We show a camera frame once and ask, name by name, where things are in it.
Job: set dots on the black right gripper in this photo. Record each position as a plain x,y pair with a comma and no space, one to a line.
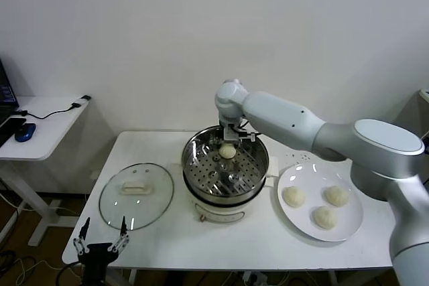
231,120

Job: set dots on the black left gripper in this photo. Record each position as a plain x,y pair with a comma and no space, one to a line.
97,256

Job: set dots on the white steamed baozi bun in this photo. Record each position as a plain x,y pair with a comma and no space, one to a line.
227,151
336,195
324,218
294,196

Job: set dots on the glass pot lid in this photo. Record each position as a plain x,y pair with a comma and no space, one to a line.
135,188

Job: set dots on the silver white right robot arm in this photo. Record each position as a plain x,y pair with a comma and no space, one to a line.
285,115

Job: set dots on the perforated steel steamer basket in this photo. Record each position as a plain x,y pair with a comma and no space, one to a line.
201,155

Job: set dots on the white table leg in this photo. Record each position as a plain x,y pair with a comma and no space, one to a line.
133,278
332,278

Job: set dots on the white side desk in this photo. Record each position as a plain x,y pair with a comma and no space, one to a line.
50,138

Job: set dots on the white round plate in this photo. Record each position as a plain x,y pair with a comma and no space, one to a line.
301,222

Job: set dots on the blue computer mouse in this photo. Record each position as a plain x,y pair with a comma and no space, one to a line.
25,132

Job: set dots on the small black white adapter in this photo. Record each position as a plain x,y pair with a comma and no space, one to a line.
86,98

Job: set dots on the black phone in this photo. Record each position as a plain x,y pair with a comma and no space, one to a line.
16,122

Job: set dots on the black laptop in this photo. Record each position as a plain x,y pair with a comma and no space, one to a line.
6,95

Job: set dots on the grey desk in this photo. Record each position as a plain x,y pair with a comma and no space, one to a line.
425,95

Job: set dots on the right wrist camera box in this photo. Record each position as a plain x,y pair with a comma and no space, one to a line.
230,133

